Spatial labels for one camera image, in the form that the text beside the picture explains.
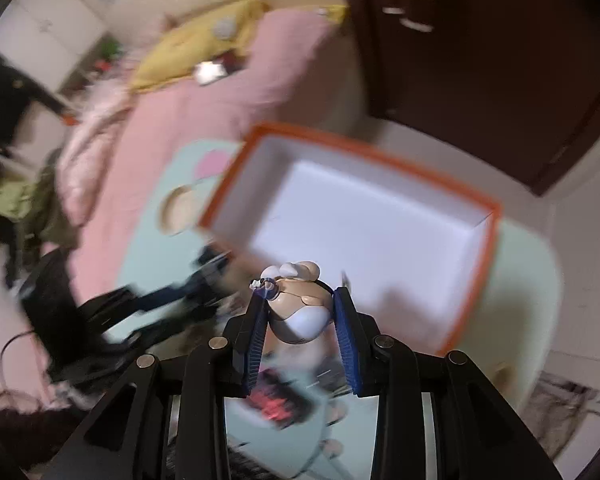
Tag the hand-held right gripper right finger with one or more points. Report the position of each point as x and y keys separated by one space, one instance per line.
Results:
x=347 y=345

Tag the small yellow pillow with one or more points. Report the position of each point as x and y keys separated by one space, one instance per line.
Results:
x=332 y=14

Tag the green toy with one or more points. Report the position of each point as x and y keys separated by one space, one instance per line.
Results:
x=111 y=46

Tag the dark red card box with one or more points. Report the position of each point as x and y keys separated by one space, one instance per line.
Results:
x=280 y=405

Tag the dark brown door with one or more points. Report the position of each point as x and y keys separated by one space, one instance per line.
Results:
x=480 y=60

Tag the pale floral quilt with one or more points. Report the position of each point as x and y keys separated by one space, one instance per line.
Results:
x=95 y=135

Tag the dark furniture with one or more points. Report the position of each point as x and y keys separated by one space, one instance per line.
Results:
x=10 y=100

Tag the orange cardboard box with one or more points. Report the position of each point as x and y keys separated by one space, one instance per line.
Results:
x=370 y=220

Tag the pale crumpled cloth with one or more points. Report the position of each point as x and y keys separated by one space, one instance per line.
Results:
x=565 y=400

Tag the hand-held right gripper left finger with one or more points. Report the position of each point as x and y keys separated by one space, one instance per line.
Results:
x=255 y=340

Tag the small photo frame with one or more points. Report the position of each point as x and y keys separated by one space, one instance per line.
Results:
x=211 y=72

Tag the olive green garment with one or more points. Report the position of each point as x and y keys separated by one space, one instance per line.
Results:
x=30 y=205

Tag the large yellow pillow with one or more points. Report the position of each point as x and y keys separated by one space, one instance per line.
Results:
x=180 y=50

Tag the white wardrobe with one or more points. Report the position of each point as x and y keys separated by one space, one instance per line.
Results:
x=45 y=25

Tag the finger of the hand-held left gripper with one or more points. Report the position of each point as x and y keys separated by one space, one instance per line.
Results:
x=180 y=292
x=180 y=322

